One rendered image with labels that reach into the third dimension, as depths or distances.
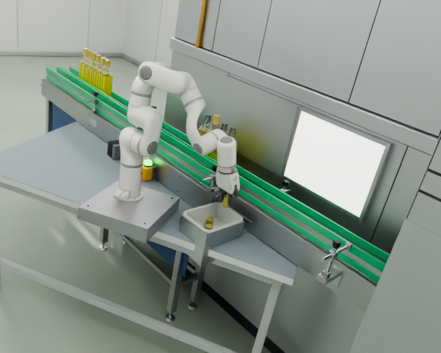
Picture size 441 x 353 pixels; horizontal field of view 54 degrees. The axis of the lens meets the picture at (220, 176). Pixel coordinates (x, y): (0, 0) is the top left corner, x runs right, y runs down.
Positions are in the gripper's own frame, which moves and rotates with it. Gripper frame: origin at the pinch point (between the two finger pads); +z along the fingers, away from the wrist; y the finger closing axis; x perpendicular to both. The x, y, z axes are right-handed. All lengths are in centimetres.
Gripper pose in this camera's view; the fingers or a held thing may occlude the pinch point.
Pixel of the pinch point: (227, 198)
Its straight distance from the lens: 184.2
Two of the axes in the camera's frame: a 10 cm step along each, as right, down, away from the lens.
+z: 0.2, 8.2, 5.8
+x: -7.3, 4.1, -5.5
